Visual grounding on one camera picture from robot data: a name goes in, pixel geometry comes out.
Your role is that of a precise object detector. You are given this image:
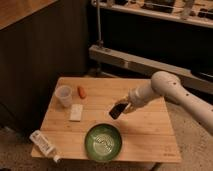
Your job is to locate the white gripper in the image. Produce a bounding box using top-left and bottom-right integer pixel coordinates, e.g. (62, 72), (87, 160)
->
(124, 83), (158, 114)

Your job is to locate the black eraser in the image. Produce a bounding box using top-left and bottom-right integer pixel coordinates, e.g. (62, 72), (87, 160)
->
(109, 103), (127, 119)

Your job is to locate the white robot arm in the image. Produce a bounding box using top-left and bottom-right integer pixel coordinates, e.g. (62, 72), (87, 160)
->
(125, 71), (213, 136)

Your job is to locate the white sponge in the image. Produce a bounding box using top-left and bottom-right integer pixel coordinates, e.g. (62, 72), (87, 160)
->
(69, 104), (83, 122)

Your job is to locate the orange carrot toy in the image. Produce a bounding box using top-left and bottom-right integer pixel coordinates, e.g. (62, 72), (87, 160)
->
(77, 86), (86, 99)

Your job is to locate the metal shelf rack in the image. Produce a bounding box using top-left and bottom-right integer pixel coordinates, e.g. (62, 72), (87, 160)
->
(89, 0), (213, 95)

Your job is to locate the green bowl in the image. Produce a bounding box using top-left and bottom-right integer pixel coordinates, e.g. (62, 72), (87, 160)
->
(84, 123), (122, 163)

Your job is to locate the wooden table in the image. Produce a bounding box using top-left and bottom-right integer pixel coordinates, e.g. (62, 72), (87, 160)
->
(41, 77), (181, 163)

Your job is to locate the clear plastic cup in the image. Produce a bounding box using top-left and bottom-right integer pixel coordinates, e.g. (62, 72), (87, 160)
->
(55, 85), (72, 107)

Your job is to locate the dark wooden cabinet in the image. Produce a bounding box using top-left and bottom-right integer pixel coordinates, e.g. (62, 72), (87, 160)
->
(0, 0), (88, 134)

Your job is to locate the white plastic bottle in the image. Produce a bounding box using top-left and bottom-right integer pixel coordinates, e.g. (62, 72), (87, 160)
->
(30, 130), (61, 163)

